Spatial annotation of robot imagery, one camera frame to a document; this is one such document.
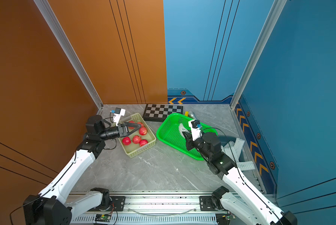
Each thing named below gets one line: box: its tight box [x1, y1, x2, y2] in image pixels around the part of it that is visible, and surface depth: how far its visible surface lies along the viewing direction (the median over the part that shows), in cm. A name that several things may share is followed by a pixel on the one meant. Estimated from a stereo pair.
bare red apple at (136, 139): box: [132, 135, 142, 144], surface depth 96 cm
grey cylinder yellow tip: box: [184, 110, 199, 121], surface depth 112 cm
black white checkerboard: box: [142, 104, 184, 122], surface depth 114 cm
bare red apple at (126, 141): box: [121, 136, 132, 146], surface depth 95 cm
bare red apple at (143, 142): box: [139, 139, 149, 148], surface depth 95 cm
